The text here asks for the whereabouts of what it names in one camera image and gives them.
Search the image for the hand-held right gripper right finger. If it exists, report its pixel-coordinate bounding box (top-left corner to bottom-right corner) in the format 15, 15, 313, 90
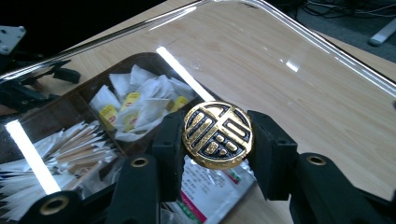
247, 110, 396, 224

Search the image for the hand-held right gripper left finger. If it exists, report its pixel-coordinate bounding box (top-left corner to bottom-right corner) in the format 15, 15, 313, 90
106, 110, 189, 224

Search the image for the square metal compartment box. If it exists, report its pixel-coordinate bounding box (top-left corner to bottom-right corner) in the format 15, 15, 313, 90
0, 51, 260, 224

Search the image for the pile of white tea bags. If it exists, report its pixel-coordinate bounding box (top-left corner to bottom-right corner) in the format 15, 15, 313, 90
89, 63, 198, 142

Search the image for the pile of paper-wrapped toothpicks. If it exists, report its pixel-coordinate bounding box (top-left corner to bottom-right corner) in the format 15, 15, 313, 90
0, 120, 126, 222

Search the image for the bundle of black cables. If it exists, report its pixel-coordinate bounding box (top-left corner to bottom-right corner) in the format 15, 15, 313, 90
297, 0, 396, 19

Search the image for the white desk frame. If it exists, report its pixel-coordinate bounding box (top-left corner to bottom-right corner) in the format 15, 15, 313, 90
368, 17, 396, 48

